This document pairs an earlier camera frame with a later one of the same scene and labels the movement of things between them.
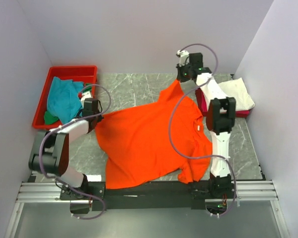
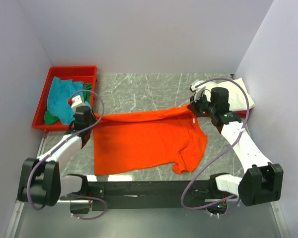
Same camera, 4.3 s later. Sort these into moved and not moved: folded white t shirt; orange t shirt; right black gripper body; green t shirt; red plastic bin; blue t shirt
Moved: right black gripper body; orange t shirt
Not moved: folded white t shirt; red plastic bin; green t shirt; blue t shirt
